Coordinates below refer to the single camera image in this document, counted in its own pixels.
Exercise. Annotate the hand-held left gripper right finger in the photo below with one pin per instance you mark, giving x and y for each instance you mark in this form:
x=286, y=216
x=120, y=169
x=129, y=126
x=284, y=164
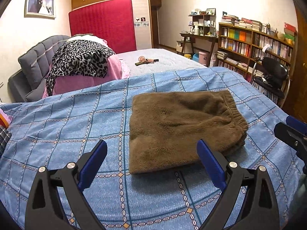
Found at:
x=211, y=165

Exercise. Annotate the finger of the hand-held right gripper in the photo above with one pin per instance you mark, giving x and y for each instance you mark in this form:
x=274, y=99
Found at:
x=298, y=124
x=287, y=134

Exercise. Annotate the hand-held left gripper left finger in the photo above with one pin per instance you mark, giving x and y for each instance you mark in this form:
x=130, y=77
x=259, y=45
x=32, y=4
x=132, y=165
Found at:
x=93, y=163

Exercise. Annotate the brown fleece pants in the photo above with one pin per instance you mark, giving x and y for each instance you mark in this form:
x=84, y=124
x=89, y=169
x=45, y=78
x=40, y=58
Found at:
x=172, y=129

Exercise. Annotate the blue checked blanket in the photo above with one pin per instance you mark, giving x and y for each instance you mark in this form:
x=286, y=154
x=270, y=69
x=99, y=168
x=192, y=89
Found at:
x=72, y=124

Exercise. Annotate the brown wooden door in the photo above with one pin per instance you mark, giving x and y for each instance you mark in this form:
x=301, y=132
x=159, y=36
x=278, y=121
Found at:
x=299, y=76

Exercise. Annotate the black office chair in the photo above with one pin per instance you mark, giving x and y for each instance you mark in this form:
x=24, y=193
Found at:
x=273, y=69

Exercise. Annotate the dark plaid folded cloth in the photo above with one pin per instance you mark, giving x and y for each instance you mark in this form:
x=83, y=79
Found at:
x=4, y=141

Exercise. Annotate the wooden bookshelf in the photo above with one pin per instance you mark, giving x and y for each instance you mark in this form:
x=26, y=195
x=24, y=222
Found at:
x=251, y=44

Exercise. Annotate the pink blanket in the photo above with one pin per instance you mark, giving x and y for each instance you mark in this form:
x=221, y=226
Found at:
x=115, y=69

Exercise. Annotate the red box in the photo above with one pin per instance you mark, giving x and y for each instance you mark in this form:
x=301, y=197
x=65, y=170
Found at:
x=290, y=27

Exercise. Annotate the pink cloth with orange band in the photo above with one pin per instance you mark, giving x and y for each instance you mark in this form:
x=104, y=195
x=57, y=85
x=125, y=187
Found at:
x=3, y=118

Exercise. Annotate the leopard print blanket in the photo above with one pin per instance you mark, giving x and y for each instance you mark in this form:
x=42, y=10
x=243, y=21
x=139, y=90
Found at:
x=79, y=57

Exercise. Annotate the pink bin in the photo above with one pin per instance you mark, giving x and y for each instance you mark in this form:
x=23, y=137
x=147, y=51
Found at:
x=200, y=59

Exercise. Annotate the yellow stool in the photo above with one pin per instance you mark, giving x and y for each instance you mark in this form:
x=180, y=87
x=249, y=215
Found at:
x=188, y=56

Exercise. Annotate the pink plastic lid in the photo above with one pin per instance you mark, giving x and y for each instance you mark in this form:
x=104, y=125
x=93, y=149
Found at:
x=203, y=53

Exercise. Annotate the pale grey bed sheet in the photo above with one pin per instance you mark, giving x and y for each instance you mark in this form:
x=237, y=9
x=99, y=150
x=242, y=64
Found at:
x=168, y=60

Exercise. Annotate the pink hand fan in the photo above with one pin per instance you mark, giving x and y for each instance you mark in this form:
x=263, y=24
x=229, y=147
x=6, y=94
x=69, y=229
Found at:
x=142, y=59

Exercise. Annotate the stack of books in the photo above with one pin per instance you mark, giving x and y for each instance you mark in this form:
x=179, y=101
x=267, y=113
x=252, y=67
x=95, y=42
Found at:
x=242, y=22

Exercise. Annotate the grey padded headboard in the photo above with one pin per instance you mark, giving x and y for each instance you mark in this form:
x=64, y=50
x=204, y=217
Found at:
x=36, y=57

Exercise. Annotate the white storage box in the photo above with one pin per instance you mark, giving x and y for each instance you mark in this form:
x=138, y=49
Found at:
x=183, y=46

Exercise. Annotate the wooden desk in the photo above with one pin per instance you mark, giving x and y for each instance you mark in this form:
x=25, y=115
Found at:
x=199, y=37

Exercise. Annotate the white wardrobe door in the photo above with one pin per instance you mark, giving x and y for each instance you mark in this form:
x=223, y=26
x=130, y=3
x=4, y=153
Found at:
x=142, y=36

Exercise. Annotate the white thermos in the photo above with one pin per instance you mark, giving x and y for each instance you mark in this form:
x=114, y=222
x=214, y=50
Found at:
x=196, y=30

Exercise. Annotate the wooden desktop shelf unit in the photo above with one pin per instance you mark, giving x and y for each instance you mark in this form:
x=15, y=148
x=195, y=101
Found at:
x=202, y=24

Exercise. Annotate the red upright mattress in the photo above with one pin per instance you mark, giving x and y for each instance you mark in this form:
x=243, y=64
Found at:
x=103, y=21

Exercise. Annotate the small picture frame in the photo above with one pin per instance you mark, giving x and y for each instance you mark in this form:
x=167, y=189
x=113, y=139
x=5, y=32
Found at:
x=211, y=11

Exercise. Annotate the framed wall photo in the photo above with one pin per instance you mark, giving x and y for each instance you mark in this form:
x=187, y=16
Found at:
x=40, y=2

